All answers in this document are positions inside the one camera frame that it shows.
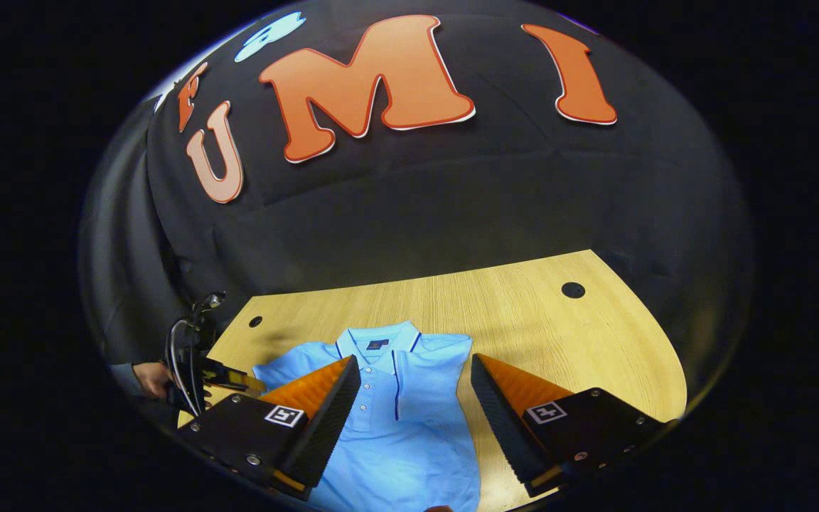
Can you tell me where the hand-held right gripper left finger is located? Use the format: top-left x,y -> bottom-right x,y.
176,354 -> 363,501

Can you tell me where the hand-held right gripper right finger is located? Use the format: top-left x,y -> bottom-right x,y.
470,353 -> 677,498

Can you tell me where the light blue polo T-shirt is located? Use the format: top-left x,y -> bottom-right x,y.
252,321 -> 483,512

